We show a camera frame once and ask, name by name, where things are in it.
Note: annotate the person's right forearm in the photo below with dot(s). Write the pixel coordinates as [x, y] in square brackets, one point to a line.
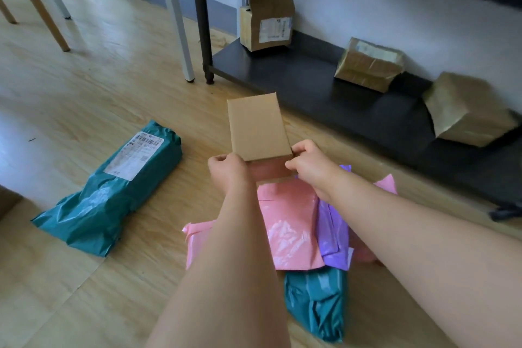
[428, 270]

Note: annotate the person's right hand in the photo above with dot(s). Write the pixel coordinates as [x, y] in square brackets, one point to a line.
[316, 168]

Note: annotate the plain brown box shelf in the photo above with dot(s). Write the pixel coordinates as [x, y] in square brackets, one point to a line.
[469, 111]

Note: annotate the taped box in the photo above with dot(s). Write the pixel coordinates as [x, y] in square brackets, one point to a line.
[367, 70]

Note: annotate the pink purple teal mailers pile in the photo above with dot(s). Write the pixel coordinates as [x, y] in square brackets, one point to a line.
[289, 229]

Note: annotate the person's left forearm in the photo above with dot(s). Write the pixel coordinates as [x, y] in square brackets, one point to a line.
[228, 278]

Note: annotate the pile of cardboard boxes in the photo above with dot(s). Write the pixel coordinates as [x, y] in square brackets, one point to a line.
[257, 127]

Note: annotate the grey metal frame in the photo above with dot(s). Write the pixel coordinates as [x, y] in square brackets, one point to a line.
[175, 13]

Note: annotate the labelled box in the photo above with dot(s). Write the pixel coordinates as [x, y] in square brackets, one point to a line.
[269, 9]

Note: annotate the person's left hand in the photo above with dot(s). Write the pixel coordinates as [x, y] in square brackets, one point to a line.
[230, 172]

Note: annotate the teal mailer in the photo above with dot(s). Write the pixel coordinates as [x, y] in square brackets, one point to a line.
[318, 303]
[94, 213]

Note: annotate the black metal shelf rack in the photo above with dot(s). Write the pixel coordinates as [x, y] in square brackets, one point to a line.
[326, 91]

